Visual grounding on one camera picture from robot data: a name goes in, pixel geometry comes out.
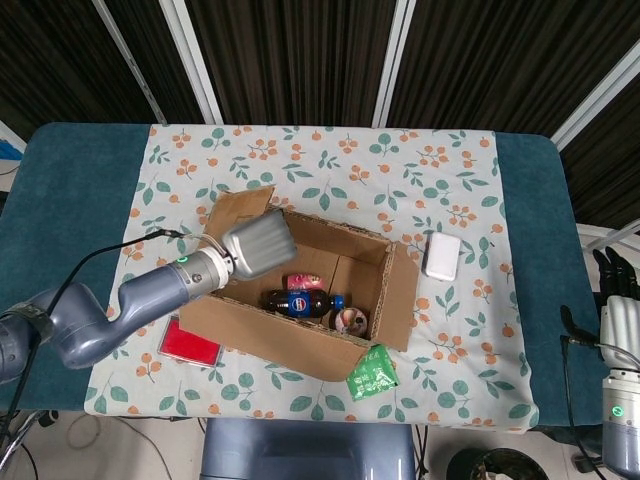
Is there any teal table cover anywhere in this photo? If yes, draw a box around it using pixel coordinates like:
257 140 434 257
0 122 617 419

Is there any black left arm strap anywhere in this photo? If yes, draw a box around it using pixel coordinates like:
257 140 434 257
7 302 55 347

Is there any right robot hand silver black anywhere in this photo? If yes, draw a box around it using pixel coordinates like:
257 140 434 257
559 246 640 371

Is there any black right hand cable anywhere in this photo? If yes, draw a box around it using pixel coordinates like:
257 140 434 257
559 334 609 480

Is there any white plastic case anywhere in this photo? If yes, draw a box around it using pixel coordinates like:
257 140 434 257
422 230 462 282

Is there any blue-grey robot torso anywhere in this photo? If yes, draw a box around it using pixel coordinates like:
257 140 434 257
199 417 417 480

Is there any floral leaf tablecloth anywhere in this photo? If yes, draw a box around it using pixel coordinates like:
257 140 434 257
83 123 540 432

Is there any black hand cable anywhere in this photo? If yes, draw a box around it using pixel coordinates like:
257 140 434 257
0 228 221 480
559 334 609 480

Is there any green tea sachet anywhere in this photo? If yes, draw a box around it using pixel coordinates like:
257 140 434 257
346 344 400 403

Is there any round pink snack cup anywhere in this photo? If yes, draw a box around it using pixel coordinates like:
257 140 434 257
332 307 370 334

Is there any pink snack packet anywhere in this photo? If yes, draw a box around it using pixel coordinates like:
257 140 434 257
284 272 329 292

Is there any white partition frame post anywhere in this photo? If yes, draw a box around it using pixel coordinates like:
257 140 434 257
372 0 419 129
549 49 640 151
92 0 169 125
159 0 224 125

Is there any red ink pad case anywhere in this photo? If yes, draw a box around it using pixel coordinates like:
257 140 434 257
158 315 225 370

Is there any dark cola bottle blue label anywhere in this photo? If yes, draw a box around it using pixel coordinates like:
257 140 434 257
263 289 347 320

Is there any brown cardboard box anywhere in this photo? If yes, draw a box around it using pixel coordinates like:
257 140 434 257
178 184 420 384

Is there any black left hand cable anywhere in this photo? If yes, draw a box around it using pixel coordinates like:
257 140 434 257
0 228 221 480

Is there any white metal rack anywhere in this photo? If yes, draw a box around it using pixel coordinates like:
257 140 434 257
574 222 640 261

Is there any black round bin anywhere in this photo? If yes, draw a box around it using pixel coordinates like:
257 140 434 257
446 447 546 480

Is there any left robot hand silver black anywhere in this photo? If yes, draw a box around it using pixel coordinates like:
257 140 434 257
219 209 299 281

